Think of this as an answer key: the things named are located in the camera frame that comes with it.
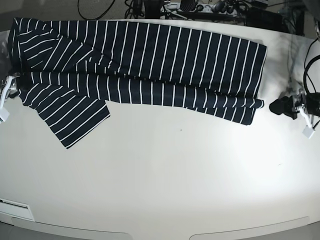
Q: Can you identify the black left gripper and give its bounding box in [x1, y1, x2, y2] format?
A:
[269, 95, 303, 120]

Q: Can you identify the navy white striped T-shirt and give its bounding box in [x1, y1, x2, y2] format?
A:
[8, 17, 267, 148]

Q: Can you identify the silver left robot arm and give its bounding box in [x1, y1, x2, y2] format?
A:
[269, 56, 320, 120]

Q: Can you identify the white power strip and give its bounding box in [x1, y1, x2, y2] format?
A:
[162, 0, 246, 18]

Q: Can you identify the white label sticker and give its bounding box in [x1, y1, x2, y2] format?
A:
[0, 198, 35, 222]

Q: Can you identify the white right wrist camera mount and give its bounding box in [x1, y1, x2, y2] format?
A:
[0, 72, 21, 123]

